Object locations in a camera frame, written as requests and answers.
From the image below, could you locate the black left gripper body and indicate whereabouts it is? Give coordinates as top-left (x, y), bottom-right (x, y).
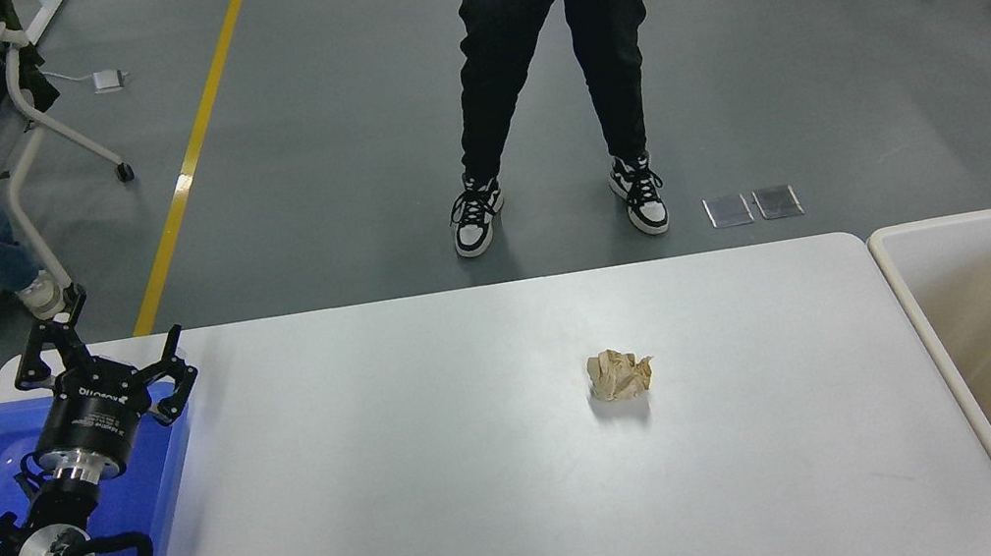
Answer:
top-left (23, 350), bottom-right (162, 473)

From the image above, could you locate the tan paper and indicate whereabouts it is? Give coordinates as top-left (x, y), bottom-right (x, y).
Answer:
top-left (584, 344), bottom-right (658, 405)

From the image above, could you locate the dark green jacket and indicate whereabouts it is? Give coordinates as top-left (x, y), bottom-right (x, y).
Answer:
top-left (0, 0), bottom-right (65, 126)

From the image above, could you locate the metal floor plate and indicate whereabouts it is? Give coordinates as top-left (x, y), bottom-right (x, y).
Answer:
top-left (751, 182), bottom-right (804, 223)
top-left (702, 192), bottom-right (754, 232)

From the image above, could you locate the standing person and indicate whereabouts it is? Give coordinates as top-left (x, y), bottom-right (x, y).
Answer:
top-left (414, 0), bottom-right (743, 267)

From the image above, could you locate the white adapter cable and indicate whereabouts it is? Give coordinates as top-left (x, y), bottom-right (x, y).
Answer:
top-left (40, 61), bottom-right (97, 92)

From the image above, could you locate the white furniture frame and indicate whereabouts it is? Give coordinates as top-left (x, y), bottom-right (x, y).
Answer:
top-left (14, 0), bottom-right (79, 48)

